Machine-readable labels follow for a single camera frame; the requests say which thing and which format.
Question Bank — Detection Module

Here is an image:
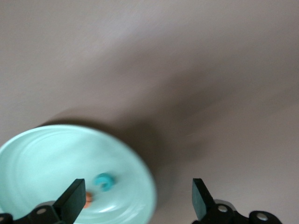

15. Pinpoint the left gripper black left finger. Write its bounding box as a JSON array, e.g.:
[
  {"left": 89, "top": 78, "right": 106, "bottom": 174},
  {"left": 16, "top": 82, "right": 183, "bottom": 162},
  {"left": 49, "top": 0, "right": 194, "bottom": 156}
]
[{"left": 0, "top": 178, "right": 86, "bottom": 224}]

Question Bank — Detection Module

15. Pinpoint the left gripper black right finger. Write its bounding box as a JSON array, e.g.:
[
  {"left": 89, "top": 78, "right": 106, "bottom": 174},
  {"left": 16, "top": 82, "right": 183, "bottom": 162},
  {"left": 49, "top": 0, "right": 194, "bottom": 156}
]
[{"left": 192, "top": 178, "right": 283, "bottom": 224}]

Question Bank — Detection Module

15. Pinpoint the orange foam letter e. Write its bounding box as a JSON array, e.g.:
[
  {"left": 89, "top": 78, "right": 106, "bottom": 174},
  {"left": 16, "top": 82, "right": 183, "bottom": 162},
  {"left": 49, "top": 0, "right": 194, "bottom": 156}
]
[{"left": 84, "top": 192, "right": 94, "bottom": 209}]

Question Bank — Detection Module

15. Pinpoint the teal foam letter c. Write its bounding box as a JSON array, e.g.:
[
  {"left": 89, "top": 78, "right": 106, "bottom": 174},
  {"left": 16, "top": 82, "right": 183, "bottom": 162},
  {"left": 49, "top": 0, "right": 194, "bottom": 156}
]
[{"left": 94, "top": 172, "right": 117, "bottom": 192}]

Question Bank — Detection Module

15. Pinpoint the green round plate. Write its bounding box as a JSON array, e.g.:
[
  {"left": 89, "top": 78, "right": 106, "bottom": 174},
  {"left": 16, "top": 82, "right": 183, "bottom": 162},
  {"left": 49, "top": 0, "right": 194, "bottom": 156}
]
[{"left": 0, "top": 124, "right": 157, "bottom": 224}]

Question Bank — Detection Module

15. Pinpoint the brown table cover sheet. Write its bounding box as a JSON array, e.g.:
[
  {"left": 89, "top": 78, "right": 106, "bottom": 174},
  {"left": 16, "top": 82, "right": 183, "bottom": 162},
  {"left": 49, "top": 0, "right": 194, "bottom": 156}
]
[{"left": 0, "top": 0, "right": 299, "bottom": 224}]

